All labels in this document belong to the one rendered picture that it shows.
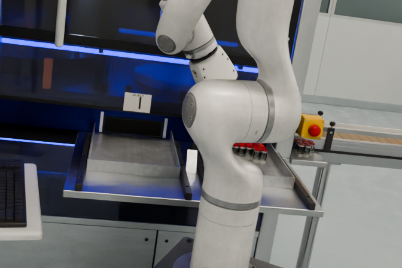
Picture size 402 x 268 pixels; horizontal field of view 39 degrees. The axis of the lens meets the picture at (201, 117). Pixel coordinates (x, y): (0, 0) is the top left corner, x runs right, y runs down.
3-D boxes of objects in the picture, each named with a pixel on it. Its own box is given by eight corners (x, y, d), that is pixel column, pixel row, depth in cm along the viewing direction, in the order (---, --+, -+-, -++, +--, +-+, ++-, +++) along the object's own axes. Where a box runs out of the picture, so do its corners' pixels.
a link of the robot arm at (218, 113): (271, 209, 112) (294, 91, 106) (183, 213, 104) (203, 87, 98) (243, 183, 122) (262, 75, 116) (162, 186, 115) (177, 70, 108)
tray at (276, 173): (193, 142, 197) (194, 132, 196) (266, 149, 201) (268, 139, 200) (206, 181, 165) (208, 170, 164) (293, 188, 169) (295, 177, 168)
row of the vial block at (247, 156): (209, 154, 186) (212, 141, 185) (262, 159, 189) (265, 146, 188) (210, 157, 184) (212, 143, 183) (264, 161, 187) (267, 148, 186)
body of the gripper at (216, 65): (195, 61, 136) (215, 100, 140) (224, 38, 140) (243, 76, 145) (178, 60, 142) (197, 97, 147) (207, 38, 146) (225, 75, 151)
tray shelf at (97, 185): (78, 136, 191) (78, 130, 191) (279, 155, 202) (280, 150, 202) (62, 197, 146) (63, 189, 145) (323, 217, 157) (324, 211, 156)
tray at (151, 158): (93, 132, 192) (94, 122, 191) (170, 139, 196) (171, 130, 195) (86, 170, 159) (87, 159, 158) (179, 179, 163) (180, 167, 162)
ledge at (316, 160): (280, 150, 208) (281, 145, 208) (314, 153, 210) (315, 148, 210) (291, 164, 195) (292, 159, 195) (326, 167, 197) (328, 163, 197)
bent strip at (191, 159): (184, 167, 173) (187, 149, 171) (194, 168, 173) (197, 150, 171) (188, 186, 159) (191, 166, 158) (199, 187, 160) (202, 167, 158)
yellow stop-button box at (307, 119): (294, 131, 199) (298, 111, 197) (314, 133, 200) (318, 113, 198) (301, 138, 192) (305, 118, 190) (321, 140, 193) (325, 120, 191)
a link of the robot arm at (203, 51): (194, 52, 135) (199, 63, 136) (219, 33, 138) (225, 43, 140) (174, 52, 142) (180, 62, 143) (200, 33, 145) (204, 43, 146)
